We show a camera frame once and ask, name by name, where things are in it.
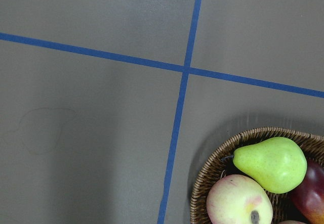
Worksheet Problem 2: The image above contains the dark red mango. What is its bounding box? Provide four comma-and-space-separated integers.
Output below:
289, 159, 323, 224

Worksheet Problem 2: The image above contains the red apple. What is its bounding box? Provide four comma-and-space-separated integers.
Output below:
206, 174, 273, 223

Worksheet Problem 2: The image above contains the green pear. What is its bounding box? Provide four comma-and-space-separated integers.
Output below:
221, 137, 307, 194

